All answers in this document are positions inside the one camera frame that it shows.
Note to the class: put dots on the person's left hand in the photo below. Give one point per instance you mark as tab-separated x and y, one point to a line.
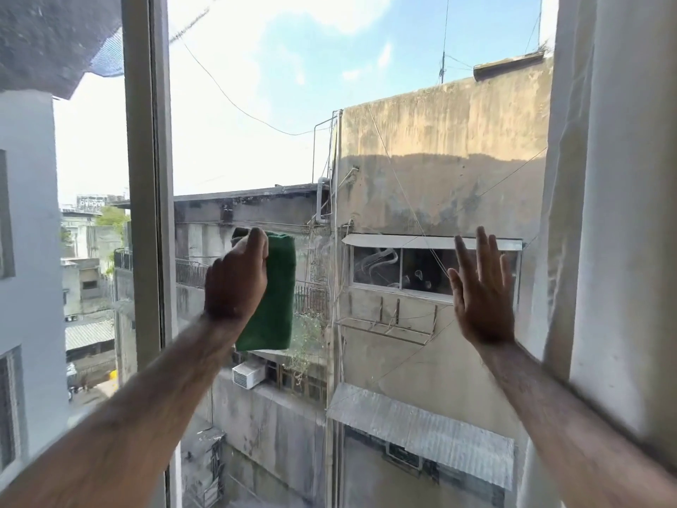
232	285

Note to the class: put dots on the person's right hand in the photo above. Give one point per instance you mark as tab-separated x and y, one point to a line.
484	306

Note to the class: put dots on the person's right middle finger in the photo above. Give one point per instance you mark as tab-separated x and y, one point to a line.
482	251

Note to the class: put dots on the person's left thumb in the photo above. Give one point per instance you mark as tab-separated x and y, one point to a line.
259	248

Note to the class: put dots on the person's right thumb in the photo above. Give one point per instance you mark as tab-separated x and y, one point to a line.
455	288

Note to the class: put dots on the person's right little finger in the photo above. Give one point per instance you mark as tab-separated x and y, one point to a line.
507	269

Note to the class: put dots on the green cleaning cloth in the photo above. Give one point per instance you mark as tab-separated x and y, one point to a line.
277	296

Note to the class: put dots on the person's left forearm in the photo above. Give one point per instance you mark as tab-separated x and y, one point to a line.
137	417

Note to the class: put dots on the person's right forearm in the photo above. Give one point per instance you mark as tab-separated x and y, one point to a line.
560	423

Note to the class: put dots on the white window awning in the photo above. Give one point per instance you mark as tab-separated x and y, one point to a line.
402	241

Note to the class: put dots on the white drain pipe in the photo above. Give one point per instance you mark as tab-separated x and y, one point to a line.
321	200

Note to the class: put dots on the metal window rack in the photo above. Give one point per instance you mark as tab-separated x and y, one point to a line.
386	327

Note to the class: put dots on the beige concrete building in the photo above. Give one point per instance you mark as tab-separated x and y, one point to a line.
439	163

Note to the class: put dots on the white curtain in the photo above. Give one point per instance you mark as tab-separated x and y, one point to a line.
613	206

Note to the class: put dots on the white air conditioner unit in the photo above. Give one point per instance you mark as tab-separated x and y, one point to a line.
247	375

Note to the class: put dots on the corrugated metal awning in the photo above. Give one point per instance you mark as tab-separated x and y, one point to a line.
423	431

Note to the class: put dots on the green tree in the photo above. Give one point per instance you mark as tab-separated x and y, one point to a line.
112	216

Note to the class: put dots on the grey weathered building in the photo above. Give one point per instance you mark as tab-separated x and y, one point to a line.
254	417

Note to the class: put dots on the thin roof antenna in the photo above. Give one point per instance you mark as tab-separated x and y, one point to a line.
443	42

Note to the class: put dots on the white building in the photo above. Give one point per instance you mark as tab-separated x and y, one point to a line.
31	232

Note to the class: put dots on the dark safety net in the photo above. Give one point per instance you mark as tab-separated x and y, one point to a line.
58	36

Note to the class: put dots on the grey window frame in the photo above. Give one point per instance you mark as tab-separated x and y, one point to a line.
151	179

